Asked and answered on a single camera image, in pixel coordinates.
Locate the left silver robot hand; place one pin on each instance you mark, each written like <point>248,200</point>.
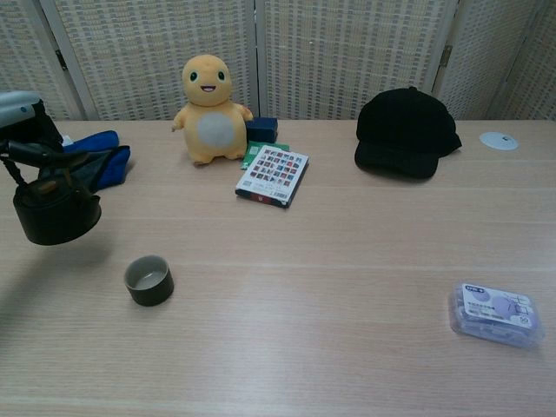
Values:
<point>21,110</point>

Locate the black teapot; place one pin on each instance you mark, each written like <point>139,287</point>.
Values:
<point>56,217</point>

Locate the dark green ceramic cup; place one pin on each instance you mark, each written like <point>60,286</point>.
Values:
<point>153,295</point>

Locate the blue grey folded cloth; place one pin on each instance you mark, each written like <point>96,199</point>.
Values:
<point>113,169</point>

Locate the woven folding screen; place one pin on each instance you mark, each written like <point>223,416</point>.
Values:
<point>152,52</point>

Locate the yellow plush toy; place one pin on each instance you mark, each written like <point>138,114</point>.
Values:
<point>213,130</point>

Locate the dark blue box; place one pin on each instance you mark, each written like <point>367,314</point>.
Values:
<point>262,129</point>

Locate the white box with picture grid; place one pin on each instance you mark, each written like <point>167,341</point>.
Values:
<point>271,174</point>

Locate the black cap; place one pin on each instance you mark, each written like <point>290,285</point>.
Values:
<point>399,130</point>

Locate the purple clear plastic box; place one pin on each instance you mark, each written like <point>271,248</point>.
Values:
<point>495,313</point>

